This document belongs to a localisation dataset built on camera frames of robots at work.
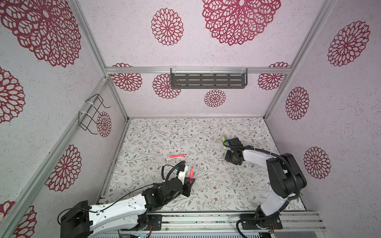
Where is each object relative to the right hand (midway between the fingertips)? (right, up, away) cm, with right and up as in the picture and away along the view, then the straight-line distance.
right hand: (228, 156), depth 97 cm
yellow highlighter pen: (-1, +11, +9) cm, 14 cm away
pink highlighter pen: (-24, -10, -5) cm, 27 cm away
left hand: (-24, -10, -20) cm, 33 cm away
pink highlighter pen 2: (-37, 0, +1) cm, 37 cm away
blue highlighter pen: (-5, +10, -13) cm, 17 cm away
